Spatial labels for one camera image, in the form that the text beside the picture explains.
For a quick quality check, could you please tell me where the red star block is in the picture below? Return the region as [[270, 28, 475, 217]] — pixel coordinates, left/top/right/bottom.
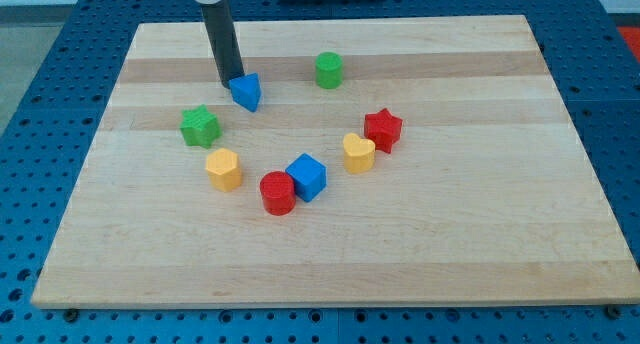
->
[[364, 108, 403, 154]]

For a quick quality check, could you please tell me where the yellow hexagon block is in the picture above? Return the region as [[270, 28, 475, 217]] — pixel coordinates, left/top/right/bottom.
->
[[205, 148, 243, 192]]

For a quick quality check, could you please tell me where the green star block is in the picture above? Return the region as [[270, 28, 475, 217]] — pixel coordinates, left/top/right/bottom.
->
[[179, 105, 222, 148]]

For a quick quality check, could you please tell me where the blue cube block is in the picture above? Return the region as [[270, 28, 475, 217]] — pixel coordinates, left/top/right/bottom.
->
[[285, 153, 327, 202]]

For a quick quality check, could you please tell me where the yellow heart block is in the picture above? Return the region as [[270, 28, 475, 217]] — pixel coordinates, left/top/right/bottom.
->
[[343, 133, 376, 174]]

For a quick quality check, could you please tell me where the red cylinder block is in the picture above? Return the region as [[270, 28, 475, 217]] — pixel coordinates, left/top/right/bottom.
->
[[259, 171, 296, 216]]

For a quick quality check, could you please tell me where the wooden board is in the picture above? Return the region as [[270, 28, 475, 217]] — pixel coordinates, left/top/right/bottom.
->
[[31, 15, 639, 309]]

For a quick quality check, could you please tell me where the green cylinder block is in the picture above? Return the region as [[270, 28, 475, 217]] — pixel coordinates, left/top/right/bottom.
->
[[315, 52, 343, 89]]

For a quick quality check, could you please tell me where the blue triangle block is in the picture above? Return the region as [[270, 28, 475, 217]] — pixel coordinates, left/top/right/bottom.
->
[[229, 73, 261, 112]]

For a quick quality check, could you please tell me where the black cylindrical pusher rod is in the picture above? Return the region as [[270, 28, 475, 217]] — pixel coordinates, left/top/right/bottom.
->
[[201, 0, 245, 89]]

